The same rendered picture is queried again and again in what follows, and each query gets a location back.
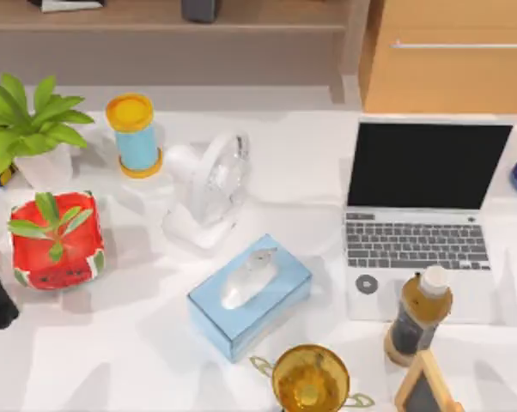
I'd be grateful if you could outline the light blue tissue box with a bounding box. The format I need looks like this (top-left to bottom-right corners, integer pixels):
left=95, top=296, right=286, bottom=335
left=186, top=233, right=313, bottom=364

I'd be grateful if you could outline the yellow and blue canister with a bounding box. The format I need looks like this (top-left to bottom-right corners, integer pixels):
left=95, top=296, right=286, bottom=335
left=106, top=94, right=164, bottom=179

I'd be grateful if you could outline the silver laptop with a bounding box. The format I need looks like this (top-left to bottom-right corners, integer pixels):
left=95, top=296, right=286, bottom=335
left=340, top=117, right=514, bottom=324

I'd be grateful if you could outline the gold trophy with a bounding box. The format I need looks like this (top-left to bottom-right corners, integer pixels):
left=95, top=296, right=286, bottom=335
left=248, top=343, right=376, bottom=412

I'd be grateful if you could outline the open wooden shelf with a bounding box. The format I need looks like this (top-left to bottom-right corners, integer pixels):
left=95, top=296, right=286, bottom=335
left=0, top=0, right=371, bottom=104

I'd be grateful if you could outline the brown bottle with white cap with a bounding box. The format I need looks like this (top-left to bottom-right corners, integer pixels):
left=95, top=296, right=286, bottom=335
left=384, top=264, right=453, bottom=367

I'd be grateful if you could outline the red watermelon plant pot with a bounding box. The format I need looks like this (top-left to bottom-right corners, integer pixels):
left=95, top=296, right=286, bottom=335
left=7, top=191, right=106, bottom=292

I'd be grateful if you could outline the dark grey box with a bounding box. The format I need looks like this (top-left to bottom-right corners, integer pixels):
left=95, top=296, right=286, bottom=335
left=180, top=0, right=217, bottom=24

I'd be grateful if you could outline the wooden cupboard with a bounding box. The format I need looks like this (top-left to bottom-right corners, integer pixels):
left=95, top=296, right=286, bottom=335
left=358, top=0, right=517, bottom=115

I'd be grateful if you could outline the wooden framed blackboard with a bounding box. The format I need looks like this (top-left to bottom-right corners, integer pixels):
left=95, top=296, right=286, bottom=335
left=394, top=349, right=465, bottom=412

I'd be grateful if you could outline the green plant in white pot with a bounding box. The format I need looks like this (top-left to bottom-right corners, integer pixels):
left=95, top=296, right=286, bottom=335
left=0, top=73, right=96, bottom=191

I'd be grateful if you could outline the black and white book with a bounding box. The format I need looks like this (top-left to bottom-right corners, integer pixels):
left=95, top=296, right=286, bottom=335
left=27, top=0, right=108, bottom=14

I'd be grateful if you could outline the long metal handle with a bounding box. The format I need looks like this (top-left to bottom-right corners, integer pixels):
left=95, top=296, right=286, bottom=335
left=391, top=39, right=517, bottom=50

